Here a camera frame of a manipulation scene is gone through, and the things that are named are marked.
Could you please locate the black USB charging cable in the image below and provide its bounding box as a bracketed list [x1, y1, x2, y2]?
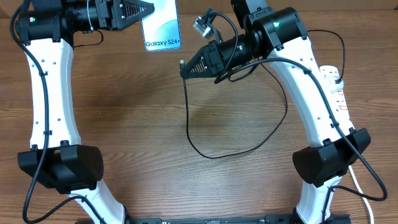
[179, 29, 346, 160]

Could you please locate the Samsung Galaxy smartphone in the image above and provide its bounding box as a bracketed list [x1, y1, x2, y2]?
[142, 0, 182, 51]

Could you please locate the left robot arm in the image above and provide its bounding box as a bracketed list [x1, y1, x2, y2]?
[10, 0, 155, 223]

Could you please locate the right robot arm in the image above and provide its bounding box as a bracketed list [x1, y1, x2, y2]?
[180, 1, 371, 223]

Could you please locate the white USB charger plug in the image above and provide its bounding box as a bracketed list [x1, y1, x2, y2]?
[330, 78, 344, 93]

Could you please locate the white power strip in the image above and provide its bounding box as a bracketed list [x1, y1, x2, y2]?
[320, 65, 349, 123]

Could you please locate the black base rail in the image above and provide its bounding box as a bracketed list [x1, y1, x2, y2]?
[74, 213, 352, 224]

